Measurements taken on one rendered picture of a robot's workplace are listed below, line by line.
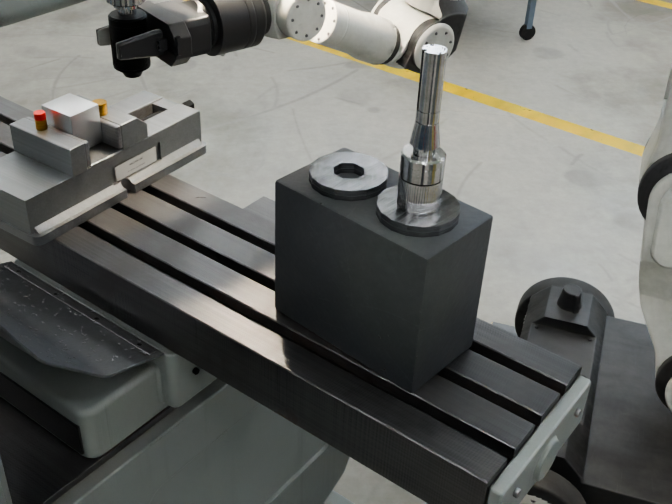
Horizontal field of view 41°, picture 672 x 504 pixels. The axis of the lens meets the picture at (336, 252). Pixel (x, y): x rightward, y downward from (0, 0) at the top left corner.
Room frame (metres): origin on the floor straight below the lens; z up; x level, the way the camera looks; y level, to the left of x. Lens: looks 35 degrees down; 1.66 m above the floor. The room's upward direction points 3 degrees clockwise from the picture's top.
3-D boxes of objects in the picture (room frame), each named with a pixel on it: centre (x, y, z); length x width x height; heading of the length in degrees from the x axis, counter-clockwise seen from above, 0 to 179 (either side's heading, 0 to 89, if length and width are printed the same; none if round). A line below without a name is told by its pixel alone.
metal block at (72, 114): (1.15, 0.39, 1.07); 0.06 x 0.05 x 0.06; 57
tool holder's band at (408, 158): (0.82, -0.09, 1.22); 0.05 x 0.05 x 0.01
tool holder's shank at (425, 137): (0.82, -0.09, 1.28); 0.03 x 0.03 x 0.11
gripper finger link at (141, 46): (1.04, 0.25, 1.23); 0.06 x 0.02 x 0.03; 130
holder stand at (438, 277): (0.85, -0.05, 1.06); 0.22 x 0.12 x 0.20; 49
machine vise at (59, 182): (1.17, 0.37, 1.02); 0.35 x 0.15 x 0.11; 147
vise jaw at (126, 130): (1.20, 0.36, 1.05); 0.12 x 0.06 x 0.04; 57
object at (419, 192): (0.82, -0.09, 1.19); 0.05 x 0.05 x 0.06
